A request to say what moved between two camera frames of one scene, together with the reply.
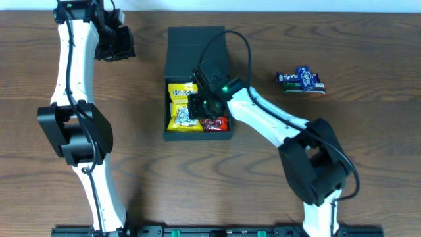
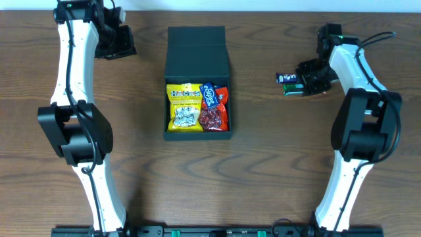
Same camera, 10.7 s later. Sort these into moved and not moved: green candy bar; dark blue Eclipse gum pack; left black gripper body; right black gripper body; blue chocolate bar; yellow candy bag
Moved: right black gripper body; dark blue Eclipse gum pack
Not moved: left black gripper body; blue chocolate bar; green candy bar; yellow candy bag
